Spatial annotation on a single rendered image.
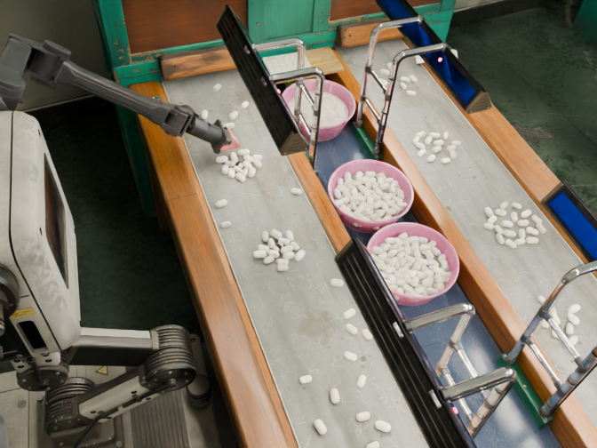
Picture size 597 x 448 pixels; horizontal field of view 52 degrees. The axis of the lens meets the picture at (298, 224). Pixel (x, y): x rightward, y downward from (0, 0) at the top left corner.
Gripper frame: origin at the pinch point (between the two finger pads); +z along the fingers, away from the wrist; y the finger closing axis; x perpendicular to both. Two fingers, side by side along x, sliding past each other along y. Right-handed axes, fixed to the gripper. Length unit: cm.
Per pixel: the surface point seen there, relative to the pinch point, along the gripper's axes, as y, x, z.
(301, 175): -17.6, -9.0, 12.8
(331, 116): 8.7, -21.1, 30.8
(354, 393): -89, 2, 5
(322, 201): -29.7, -10.3, 14.4
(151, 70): 43.6, 10.2, -15.7
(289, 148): -34.4, -23.9, -15.4
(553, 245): -66, -48, 62
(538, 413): -108, -24, 39
